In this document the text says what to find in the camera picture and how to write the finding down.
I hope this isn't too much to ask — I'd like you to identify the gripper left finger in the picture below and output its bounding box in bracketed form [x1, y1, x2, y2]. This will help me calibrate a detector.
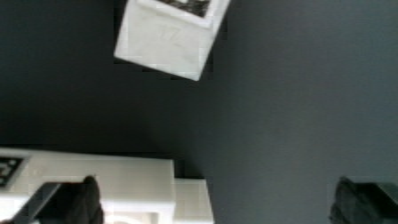
[7, 176, 105, 224]

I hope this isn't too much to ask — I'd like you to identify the white square table top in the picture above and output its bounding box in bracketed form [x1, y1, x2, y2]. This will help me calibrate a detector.
[0, 148, 176, 224]

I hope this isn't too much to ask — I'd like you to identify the white table leg lower left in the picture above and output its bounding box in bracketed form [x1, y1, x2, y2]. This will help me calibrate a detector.
[114, 0, 231, 81]

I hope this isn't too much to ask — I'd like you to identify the white L-shaped fence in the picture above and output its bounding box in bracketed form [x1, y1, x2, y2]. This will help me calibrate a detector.
[174, 179, 215, 224]

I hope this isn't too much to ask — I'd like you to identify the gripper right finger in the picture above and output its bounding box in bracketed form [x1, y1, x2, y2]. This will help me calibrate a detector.
[329, 177, 398, 224]

